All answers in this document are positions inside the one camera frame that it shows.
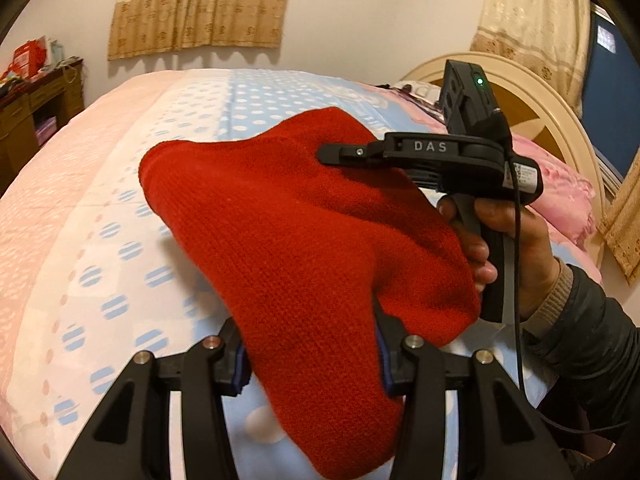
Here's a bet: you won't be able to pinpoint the red knitted sweater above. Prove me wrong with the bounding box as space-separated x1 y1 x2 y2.
139 107 480 479

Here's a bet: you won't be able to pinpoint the dark jacket right forearm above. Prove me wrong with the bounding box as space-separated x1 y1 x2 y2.
524 262 639 479

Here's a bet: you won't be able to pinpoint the person's right hand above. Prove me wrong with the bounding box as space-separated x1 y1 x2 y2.
437 196 561 321

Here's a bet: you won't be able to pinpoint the white patterned pillow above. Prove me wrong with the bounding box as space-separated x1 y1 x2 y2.
392 80 442 110

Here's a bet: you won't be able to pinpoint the cream wooden round headboard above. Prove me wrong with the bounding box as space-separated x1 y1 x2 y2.
399 51 609 269

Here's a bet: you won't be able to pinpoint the pink crumpled quilt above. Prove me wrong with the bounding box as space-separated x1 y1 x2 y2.
513 134 596 249

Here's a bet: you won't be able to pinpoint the dark blue window pane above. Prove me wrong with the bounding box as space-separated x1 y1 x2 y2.
582 6 639 178

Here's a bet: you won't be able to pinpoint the pink blue polka-dot bedspread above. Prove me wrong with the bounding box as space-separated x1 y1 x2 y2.
0 67 604 480

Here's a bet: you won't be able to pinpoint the beige door curtain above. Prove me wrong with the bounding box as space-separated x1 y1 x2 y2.
471 0 591 116

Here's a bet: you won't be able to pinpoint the beige window curtain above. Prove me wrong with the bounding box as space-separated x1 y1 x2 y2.
107 0 288 61

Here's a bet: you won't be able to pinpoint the stacked boxes under desk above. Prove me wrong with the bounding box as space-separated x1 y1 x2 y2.
36 117 58 146

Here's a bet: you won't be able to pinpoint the brown wooden desk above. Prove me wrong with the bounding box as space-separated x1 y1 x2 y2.
1 58 85 194

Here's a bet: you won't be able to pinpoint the red gift bag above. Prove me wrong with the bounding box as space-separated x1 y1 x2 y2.
10 40 47 79

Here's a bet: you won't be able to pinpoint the black cable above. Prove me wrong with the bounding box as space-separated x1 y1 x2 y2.
499 109 632 435

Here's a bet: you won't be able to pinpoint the black camera box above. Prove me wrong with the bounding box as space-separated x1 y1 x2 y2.
439 60 512 151

